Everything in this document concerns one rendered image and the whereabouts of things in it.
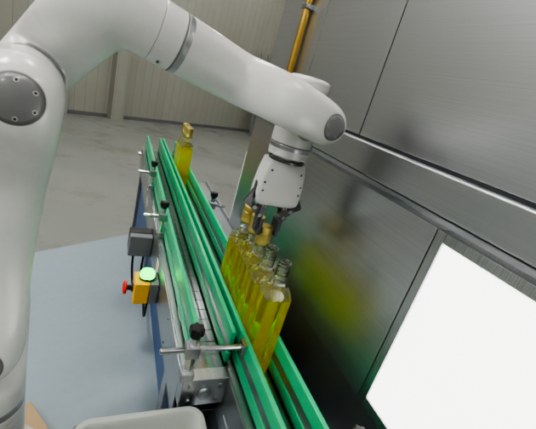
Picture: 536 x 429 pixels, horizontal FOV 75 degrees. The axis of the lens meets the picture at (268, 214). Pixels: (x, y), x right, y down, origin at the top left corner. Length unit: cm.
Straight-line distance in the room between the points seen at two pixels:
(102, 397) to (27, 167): 73
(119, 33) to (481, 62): 52
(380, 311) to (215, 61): 49
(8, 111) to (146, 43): 20
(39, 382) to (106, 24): 92
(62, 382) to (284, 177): 82
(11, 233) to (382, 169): 61
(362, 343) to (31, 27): 71
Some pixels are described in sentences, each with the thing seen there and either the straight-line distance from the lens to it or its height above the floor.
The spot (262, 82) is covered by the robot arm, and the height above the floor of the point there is 162.
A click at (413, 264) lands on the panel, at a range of 60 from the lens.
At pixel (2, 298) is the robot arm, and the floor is 123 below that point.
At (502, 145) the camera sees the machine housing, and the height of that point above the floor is 163.
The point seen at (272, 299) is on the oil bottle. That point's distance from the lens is 69.
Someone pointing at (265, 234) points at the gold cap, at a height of 132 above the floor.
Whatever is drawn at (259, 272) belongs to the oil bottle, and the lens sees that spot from 74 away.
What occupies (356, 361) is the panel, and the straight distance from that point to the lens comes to 71.
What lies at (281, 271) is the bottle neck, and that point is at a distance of 68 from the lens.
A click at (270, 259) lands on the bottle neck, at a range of 73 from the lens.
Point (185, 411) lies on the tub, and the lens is 78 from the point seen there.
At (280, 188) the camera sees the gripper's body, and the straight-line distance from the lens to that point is 72.
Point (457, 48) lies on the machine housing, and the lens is 68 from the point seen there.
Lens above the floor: 161
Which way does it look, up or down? 20 degrees down
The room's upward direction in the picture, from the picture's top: 16 degrees clockwise
